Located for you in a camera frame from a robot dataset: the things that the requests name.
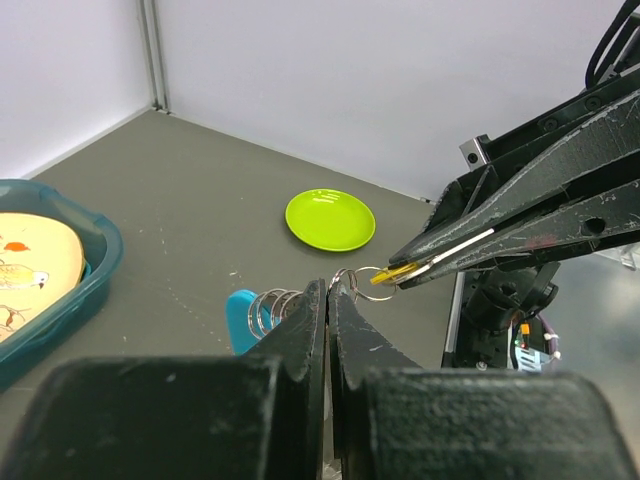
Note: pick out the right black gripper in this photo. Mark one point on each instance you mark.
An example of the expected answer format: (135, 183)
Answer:
(563, 185)

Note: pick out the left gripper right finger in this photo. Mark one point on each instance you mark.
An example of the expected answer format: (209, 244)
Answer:
(393, 419)

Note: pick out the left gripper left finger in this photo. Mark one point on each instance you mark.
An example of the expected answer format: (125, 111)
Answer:
(255, 416)

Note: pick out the small yellow tag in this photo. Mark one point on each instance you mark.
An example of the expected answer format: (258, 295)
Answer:
(392, 276)

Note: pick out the lime green plate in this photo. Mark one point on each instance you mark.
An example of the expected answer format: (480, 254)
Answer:
(330, 220)

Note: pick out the teal plastic tub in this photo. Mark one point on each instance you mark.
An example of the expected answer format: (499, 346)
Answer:
(103, 251)

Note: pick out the floral peach plate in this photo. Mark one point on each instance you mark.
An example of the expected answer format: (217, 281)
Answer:
(42, 259)

